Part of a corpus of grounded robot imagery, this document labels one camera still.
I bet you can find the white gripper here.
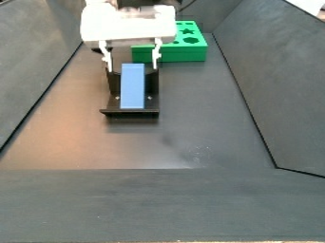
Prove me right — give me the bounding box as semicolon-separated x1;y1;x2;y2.
80;3;176;72

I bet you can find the blue rectangular block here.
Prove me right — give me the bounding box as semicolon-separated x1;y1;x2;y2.
120;64;144;109

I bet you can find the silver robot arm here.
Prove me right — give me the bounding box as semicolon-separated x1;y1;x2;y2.
80;0;183;71

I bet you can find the green shape-sorting board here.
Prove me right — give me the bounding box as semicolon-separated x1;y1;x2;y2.
129;20;209;64

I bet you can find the black curved fixture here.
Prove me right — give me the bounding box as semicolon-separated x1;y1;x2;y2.
100;64;160;116

